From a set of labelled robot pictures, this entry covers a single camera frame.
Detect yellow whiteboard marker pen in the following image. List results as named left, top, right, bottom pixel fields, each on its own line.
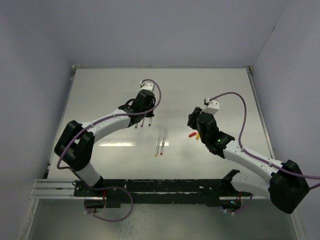
left=154, top=134, right=162, bottom=157

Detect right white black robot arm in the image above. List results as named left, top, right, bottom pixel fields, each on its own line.
left=187, top=107, right=310, bottom=214

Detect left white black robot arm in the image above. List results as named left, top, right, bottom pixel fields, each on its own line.
left=54, top=89, right=156, bottom=196

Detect red pen cap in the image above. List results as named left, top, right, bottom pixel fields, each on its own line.
left=188, top=132, right=197, bottom=138

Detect red whiteboard marker pen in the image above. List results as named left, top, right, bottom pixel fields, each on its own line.
left=160, top=130, right=167, bottom=156

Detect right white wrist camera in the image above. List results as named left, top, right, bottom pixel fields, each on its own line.
left=202, top=98, right=220, bottom=116

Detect lower purple cable loop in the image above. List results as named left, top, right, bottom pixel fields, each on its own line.
left=83, top=186, right=134, bottom=223

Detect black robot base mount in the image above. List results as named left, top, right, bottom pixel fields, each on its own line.
left=72, top=175, right=250, bottom=211

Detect aluminium frame rail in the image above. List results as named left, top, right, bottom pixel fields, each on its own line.
left=30, top=179, right=75, bottom=200

